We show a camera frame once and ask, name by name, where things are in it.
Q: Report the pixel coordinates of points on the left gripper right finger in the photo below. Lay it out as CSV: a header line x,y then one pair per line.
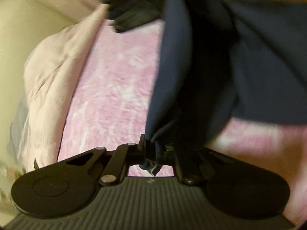
x,y
185,164

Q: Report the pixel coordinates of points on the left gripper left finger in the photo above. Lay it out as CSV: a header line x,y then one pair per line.
x,y
125,156

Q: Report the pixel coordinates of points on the navy blue sweatshirt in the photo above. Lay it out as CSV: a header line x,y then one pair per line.
x,y
221,59

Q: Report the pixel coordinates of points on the pink floral bed blanket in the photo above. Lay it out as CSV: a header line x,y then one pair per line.
x,y
110,105

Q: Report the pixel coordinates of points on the pale pink duvet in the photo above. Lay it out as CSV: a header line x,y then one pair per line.
x,y
51,75

